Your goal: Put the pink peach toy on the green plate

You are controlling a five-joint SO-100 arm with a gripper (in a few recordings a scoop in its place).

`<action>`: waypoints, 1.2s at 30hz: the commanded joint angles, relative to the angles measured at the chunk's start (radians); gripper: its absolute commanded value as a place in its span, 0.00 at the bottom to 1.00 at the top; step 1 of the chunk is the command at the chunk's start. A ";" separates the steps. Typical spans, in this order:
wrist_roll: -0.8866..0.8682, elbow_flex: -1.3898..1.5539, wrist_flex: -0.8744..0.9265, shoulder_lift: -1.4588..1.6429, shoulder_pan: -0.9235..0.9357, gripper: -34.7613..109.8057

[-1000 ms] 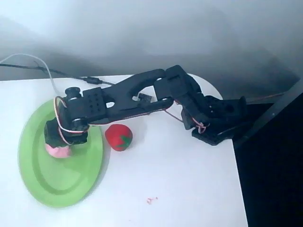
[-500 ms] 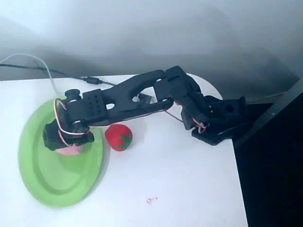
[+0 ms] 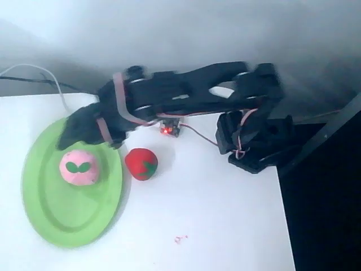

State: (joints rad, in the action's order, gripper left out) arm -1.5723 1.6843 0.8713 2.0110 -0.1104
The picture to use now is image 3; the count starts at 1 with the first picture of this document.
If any pink plush peach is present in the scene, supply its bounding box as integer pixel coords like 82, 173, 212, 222
59, 150, 100, 187

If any green oval plastic plate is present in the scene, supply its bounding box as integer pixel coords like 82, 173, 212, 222
21, 116, 124, 249

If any red plush tomato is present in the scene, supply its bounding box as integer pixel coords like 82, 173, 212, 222
125, 147, 159, 181

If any controller board with red LED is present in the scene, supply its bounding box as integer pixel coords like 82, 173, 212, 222
159, 118, 183, 139

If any black side furniture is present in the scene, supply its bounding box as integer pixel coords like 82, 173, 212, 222
278, 92, 361, 271

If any white USB cable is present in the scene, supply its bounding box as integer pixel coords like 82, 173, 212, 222
0, 63, 71, 114

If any black power cable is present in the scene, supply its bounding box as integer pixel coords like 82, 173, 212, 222
0, 75, 100, 97

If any red servo wire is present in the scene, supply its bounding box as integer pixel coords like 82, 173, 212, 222
180, 123, 220, 148

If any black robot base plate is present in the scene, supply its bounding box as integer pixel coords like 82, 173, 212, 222
227, 151, 279, 174

